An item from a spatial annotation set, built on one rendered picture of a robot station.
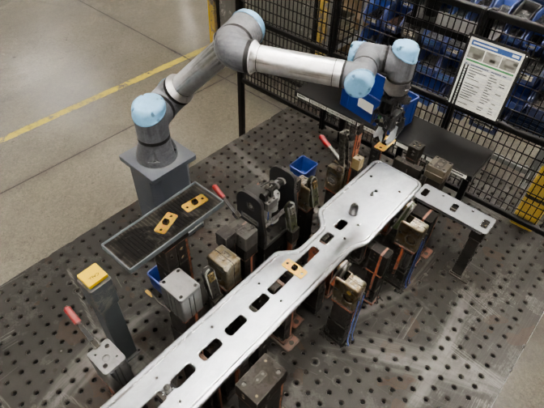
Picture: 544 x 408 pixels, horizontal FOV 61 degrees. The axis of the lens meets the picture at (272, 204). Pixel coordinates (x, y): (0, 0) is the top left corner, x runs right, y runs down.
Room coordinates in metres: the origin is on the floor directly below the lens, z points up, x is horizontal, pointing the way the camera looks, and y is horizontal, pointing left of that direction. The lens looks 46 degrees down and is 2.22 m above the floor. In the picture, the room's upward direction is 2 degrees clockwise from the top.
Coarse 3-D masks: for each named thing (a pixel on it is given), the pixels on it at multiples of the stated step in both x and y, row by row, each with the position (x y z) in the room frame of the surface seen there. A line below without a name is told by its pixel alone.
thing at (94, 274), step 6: (96, 264) 0.76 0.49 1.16; (84, 270) 0.74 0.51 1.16; (90, 270) 0.74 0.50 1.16; (96, 270) 0.74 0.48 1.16; (102, 270) 0.74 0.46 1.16; (78, 276) 0.72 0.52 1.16; (84, 276) 0.72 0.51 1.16; (90, 276) 0.72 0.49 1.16; (96, 276) 0.72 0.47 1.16; (102, 276) 0.72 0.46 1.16; (84, 282) 0.70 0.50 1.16; (90, 282) 0.70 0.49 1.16; (96, 282) 0.70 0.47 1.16; (90, 288) 0.69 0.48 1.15
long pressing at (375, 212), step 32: (352, 192) 1.26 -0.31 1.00; (384, 192) 1.27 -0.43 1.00; (416, 192) 1.28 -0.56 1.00; (320, 224) 1.09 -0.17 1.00; (352, 224) 1.09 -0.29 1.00; (384, 224) 1.10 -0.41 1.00; (288, 256) 0.94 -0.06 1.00; (320, 256) 0.95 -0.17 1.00; (256, 288) 0.81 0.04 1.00; (288, 288) 0.81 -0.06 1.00; (224, 320) 0.69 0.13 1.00; (256, 320) 0.70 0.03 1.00; (192, 352) 0.59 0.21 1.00; (224, 352) 0.59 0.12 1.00; (128, 384) 0.49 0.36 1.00; (160, 384) 0.50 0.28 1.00; (192, 384) 0.50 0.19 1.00
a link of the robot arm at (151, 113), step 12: (144, 96) 1.35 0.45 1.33; (156, 96) 1.35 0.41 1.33; (132, 108) 1.29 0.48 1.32; (144, 108) 1.29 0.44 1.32; (156, 108) 1.29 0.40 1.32; (168, 108) 1.34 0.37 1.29; (144, 120) 1.26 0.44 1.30; (156, 120) 1.27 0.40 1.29; (168, 120) 1.32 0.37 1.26; (144, 132) 1.26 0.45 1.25; (156, 132) 1.26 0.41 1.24; (168, 132) 1.31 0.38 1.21
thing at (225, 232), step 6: (222, 228) 0.97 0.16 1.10; (228, 228) 0.97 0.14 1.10; (216, 234) 0.95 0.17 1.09; (222, 234) 0.94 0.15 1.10; (228, 234) 0.94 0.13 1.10; (234, 234) 0.95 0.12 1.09; (216, 240) 0.95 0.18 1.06; (222, 240) 0.93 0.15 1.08; (228, 240) 0.93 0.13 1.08; (234, 240) 0.95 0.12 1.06; (228, 246) 0.93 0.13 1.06; (234, 246) 0.95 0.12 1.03; (234, 252) 0.95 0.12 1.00
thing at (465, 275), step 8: (488, 224) 1.13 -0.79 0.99; (472, 232) 1.12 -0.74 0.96; (472, 240) 1.11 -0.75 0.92; (480, 240) 1.09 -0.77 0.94; (464, 248) 1.12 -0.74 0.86; (472, 248) 1.11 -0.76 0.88; (464, 256) 1.11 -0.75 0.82; (472, 256) 1.11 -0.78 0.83; (448, 264) 1.16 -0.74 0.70; (456, 264) 1.12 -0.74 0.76; (464, 264) 1.10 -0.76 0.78; (448, 272) 1.12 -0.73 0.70; (456, 272) 1.11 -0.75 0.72; (464, 272) 1.12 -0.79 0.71; (464, 280) 1.08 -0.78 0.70
